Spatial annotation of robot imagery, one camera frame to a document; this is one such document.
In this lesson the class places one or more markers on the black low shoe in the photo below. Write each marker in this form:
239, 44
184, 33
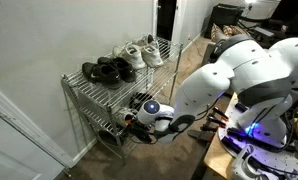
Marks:
107, 137

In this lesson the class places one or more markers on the black orange bar clamp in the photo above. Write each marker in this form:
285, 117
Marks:
209, 128
220, 113
217, 121

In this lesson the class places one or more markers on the white sneaker orange lining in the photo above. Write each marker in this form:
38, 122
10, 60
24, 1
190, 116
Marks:
142, 40
124, 115

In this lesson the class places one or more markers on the white panel door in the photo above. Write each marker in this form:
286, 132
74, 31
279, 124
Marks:
9, 140

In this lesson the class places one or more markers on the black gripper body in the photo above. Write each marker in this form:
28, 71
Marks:
144, 133

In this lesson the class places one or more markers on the plain white sneaker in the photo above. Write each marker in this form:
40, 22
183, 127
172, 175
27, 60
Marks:
132, 56
152, 56

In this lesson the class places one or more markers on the black box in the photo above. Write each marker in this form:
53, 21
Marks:
224, 16

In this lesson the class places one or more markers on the white door frame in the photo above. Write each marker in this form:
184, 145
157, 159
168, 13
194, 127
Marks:
178, 20

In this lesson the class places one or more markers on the round grey metal base plate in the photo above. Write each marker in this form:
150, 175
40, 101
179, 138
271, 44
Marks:
282, 160

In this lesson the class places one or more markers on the black aluminium extrusion bar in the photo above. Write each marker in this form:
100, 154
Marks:
239, 133
234, 145

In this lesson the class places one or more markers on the white baseboard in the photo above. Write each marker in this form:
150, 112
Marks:
85, 150

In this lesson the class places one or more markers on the striped cushion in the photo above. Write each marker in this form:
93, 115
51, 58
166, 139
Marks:
235, 30
216, 31

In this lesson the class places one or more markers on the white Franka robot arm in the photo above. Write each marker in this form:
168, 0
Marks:
209, 83

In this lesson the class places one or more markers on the white curved plastic object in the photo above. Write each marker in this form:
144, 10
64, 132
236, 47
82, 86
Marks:
240, 166

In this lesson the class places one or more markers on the black sneaker white swoosh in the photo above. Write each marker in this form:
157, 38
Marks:
122, 68
102, 76

